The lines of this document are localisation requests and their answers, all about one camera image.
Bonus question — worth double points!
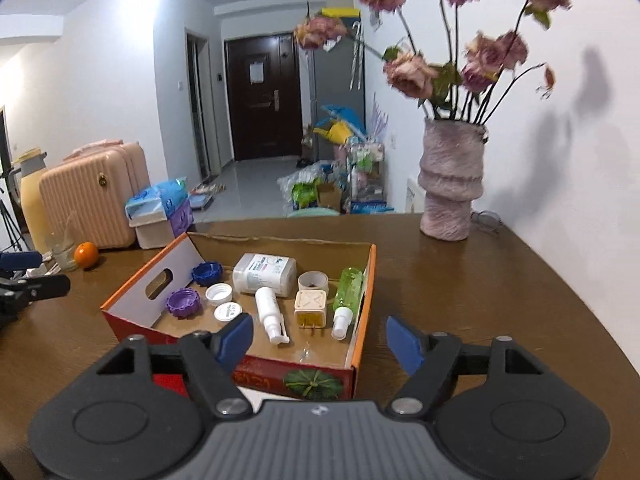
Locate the white spray bottle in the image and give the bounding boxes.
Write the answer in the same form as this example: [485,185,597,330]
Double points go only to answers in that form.
[255,286,291,346]

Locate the black tripod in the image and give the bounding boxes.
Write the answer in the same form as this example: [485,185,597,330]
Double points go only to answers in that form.
[0,170,32,253]

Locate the plastic bags pile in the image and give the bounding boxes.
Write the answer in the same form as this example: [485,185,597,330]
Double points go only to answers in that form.
[277,162,346,216]

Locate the dried pink flower bouquet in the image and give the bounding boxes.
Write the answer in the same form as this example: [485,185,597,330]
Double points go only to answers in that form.
[294,0,573,126]

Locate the yellow thermos jug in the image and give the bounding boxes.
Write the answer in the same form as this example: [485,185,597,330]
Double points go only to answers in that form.
[11,147,51,253]

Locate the pink ribbed suitcase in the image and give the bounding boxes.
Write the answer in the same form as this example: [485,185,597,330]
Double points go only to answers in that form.
[40,147,140,251]

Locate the green spray bottle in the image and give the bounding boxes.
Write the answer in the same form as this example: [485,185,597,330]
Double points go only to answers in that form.
[331,267,365,342]

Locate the side door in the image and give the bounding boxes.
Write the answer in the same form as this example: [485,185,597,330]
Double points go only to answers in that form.
[186,32,211,181]

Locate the cluttered shelf cart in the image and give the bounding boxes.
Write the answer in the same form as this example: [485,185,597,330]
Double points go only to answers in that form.
[345,137,387,213]

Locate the pink textured vase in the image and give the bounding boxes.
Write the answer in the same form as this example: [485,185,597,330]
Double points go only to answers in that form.
[417,117,487,241]

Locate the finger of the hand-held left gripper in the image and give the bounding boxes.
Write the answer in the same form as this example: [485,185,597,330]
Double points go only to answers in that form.
[0,274,71,306]
[0,251,44,271]

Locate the large pink suitcase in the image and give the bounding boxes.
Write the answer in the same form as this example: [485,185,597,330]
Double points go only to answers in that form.
[64,137,152,206]

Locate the beige cup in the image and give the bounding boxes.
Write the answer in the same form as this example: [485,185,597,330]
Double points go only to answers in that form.
[298,271,329,293]

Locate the striped hanging ribbon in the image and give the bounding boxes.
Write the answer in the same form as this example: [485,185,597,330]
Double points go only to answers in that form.
[350,22,363,91]

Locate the white ribbed cap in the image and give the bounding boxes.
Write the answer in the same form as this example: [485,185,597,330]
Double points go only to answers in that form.
[205,283,234,307]

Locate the purple decorative grass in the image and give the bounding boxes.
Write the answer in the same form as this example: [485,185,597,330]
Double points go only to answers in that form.
[370,92,390,136]

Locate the large white bottle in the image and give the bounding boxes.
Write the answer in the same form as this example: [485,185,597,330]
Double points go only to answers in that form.
[232,252,297,297]

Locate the orange fruit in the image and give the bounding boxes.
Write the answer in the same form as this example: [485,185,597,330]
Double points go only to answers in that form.
[74,241,99,267]

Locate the blue ribbed cap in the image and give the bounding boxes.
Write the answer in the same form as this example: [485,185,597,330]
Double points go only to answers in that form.
[191,261,224,286]

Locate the eyeglasses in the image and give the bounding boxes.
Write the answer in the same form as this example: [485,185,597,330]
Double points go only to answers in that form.
[470,210,501,236]

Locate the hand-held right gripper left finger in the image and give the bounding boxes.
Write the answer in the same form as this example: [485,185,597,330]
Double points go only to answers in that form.
[95,312,255,420]

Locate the clear glass cup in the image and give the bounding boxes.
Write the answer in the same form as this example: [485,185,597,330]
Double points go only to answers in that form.
[47,210,81,272]

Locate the small cardboard box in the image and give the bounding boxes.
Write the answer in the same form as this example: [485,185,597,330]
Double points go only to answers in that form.
[316,182,343,211]

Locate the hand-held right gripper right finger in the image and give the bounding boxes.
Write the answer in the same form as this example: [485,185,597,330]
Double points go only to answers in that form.
[386,315,546,420]

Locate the purple box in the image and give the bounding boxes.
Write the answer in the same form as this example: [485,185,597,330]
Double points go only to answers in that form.
[167,199,195,236]

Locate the purple ribbed cap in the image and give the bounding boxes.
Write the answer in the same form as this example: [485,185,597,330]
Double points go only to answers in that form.
[166,287,202,318]

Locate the blue tissue pack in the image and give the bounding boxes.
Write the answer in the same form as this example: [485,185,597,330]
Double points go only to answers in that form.
[125,177,188,218]

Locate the yellow watering can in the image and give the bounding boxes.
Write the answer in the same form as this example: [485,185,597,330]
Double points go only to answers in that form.
[312,120,353,145]

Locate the orange cardboard box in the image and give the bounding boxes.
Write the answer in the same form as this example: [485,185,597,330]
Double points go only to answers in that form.
[100,231,378,402]

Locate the grey refrigerator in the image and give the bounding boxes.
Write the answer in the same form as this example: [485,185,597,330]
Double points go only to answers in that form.
[304,45,366,136]

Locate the blue plastic toy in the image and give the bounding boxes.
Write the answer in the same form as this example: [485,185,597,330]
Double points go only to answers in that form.
[320,105,368,138]

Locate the white storage bin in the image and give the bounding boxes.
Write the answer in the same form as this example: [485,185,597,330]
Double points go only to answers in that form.
[129,210,176,251]

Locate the dark brown door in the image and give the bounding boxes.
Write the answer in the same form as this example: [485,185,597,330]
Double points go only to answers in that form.
[224,34,304,162]

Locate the beige square jar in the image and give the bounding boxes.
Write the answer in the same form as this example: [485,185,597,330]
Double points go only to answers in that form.
[294,290,328,333]

